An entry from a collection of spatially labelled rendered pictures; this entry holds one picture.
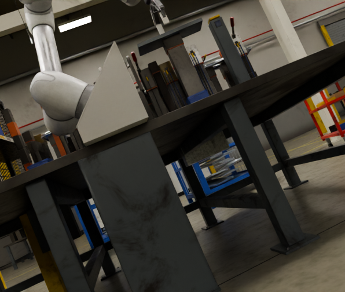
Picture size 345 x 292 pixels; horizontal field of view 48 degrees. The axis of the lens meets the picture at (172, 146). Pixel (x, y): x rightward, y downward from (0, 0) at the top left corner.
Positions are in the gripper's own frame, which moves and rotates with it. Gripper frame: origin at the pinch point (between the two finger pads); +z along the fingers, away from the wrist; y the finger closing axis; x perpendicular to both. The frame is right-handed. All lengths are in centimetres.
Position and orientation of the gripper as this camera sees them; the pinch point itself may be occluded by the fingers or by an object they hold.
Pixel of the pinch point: (164, 28)
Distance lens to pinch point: 215.7
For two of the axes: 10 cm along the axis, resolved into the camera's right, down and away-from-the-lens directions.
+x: 9.0, -3.8, 2.2
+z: 4.1, 9.1, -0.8
